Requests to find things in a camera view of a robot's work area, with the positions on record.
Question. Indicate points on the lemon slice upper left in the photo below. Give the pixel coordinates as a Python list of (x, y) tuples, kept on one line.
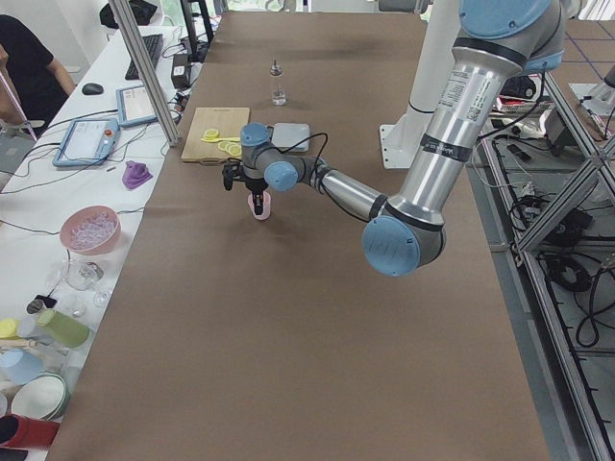
[(224, 144)]

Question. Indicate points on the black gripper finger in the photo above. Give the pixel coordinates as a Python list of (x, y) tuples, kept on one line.
[(255, 201), (261, 203)]

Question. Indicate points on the blue teach pendant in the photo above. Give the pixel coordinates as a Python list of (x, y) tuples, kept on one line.
[(134, 106), (87, 141)]

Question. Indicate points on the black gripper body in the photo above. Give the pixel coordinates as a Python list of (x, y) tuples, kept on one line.
[(254, 184)]

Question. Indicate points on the lemon slice middle left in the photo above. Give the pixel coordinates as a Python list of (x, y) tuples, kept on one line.
[(231, 148)]

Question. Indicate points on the blue teach pendant far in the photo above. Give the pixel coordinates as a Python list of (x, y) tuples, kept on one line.
[(134, 106)]

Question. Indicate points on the aluminium frame post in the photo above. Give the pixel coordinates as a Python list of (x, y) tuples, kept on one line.
[(135, 45)]

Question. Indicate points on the lemon slice front left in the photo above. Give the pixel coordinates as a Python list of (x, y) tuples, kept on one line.
[(234, 150)]

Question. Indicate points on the white green bowl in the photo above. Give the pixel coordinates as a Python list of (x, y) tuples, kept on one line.
[(43, 398)]

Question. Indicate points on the light blue cup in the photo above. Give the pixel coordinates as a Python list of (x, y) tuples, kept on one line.
[(20, 366)]

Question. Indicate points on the glass sauce bottle metal spout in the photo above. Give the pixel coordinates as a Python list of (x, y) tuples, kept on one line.
[(278, 95)]

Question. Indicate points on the person in black shirt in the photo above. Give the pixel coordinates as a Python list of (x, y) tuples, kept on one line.
[(37, 84)]

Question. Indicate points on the wooden cutting board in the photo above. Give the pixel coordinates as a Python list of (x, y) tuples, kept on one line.
[(228, 121)]

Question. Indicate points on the green cup lying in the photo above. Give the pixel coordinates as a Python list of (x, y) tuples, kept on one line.
[(65, 330)]

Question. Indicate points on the lemon slice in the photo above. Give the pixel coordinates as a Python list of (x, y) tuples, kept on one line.
[(231, 148), (210, 134), (234, 150), (224, 144)]

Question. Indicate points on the blue teach pendant near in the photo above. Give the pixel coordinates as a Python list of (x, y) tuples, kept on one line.
[(87, 141)]

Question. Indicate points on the pink bowl with ice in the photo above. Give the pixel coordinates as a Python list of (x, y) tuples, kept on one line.
[(93, 230)]

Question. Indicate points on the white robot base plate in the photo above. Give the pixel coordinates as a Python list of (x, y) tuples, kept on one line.
[(401, 140)]

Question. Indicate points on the clear wine glass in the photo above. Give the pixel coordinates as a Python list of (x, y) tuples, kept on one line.
[(81, 275)]

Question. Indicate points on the yellow plastic knife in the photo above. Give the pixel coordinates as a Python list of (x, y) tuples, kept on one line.
[(220, 139)]

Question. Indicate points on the pink plastic cup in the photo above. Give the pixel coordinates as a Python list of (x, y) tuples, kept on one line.
[(267, 206)]

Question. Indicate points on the red cup lying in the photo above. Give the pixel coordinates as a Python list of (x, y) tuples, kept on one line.
[(18, 432)]

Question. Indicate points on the lemon slice top right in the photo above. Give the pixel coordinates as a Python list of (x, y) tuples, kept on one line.
[(210, 134)]

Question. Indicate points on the black computer mouse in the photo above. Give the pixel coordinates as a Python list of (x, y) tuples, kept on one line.
[(91, 89)]

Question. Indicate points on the yellow lid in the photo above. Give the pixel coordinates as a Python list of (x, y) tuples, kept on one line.
[(8, 329)]

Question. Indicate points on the silver digital kitchen scale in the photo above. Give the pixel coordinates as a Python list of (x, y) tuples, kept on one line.
[(290, 137)]

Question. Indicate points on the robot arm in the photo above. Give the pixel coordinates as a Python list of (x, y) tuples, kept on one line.
[(475, 46)]

